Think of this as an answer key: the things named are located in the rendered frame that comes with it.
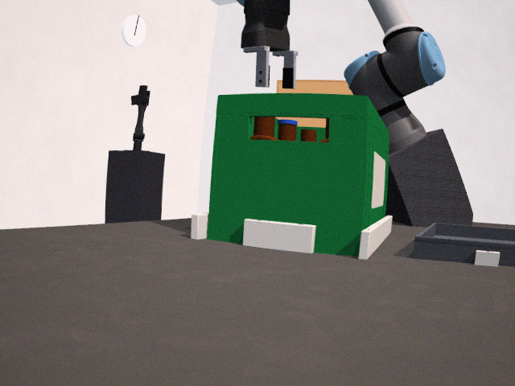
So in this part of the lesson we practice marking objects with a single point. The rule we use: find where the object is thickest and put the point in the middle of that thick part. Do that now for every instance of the green crate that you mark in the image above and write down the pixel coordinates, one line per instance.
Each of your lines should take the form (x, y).
(340, 186)

